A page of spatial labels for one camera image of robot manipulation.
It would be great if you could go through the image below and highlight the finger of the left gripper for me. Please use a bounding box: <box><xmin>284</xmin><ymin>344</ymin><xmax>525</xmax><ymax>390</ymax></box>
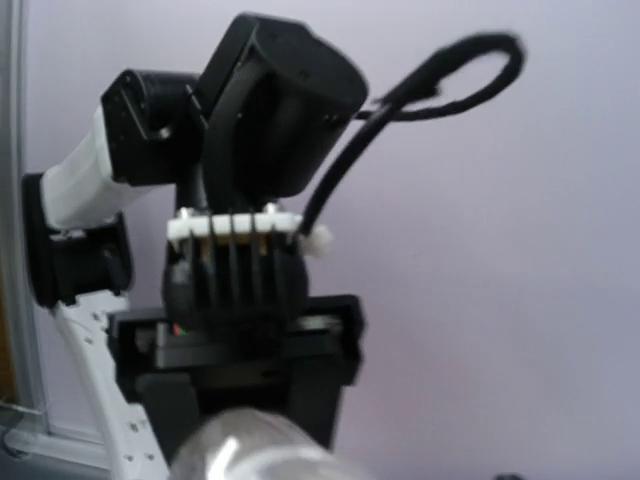
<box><xmin>289</xmin><ymin>364</ymin><xmax>342</xmax><ymax>448</ymax></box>
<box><xmin>136</xmin><ymin>374</ymin><xmax>200</xmax><ymax>450</ymax></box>

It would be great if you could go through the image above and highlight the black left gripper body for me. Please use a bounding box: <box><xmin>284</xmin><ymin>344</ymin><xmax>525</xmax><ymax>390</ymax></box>
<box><xmin>108</xmin><ymin>295</ymin><xmax>363</xmax><ymax>386</ymax></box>

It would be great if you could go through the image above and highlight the clear bottle blue label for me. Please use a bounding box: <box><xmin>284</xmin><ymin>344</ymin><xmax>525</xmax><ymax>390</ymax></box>
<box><xmin>168</xmin><ymin>408</ymin><xmax>358</xmax><ymax>479</ymax></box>

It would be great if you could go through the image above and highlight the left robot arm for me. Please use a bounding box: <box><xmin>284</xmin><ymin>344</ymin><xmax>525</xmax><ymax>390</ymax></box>
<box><xmin>21</xmin><ymin>14</ymin><xmax>368</xmax><ymax>479</ymax></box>

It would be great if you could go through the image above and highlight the aluminium corner post left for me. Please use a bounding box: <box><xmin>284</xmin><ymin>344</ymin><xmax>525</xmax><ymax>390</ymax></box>
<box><xmin>1</xmin><ymin>1</ymin><xmax>115</xmax><ymax>464</ymax></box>

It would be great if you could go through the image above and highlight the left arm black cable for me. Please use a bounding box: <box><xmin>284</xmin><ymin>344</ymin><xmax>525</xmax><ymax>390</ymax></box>
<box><xmin>301</xmin><ymin>32</ymin><xmax>529</xmax><ymax>236</ymax></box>

